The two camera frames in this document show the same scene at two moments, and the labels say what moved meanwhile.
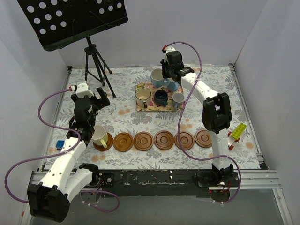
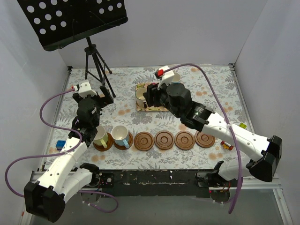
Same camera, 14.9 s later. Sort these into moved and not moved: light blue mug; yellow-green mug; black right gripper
Moved: black right gripper; light blue mug
Not moved: yellow-green mug
